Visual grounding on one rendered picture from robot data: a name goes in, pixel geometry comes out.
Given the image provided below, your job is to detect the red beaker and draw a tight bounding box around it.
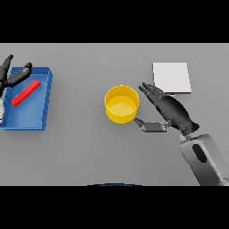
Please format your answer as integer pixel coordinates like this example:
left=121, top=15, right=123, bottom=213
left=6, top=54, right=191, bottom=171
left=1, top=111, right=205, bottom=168
left=11, top=78, right=42, bottom=107

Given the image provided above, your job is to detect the pale square measuring scale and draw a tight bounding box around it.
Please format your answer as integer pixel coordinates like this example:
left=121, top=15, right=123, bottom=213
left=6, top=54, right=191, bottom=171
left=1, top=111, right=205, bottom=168
left=152, top=62, right=192, bottom=95

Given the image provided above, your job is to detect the blue plastic tray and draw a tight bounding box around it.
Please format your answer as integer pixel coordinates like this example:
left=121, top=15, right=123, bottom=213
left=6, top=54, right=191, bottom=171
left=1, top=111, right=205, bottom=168
left=0, top=66, right=54, bottom=131

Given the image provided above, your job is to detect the yellow bowl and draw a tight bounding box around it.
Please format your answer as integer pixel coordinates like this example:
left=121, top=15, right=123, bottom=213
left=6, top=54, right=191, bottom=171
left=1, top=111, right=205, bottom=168
left=104, top=84, right=140, bottom=124

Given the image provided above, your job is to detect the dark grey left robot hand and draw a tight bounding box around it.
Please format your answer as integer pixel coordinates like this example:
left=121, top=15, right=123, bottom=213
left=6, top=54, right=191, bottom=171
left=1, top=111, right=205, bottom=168
left=0, top=54, right=33, bottom=99

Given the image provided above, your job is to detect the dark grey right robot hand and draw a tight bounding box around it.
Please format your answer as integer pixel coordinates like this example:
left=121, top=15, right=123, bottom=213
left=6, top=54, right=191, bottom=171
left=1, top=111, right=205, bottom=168
left=133, top=81, right=200, bottom=137

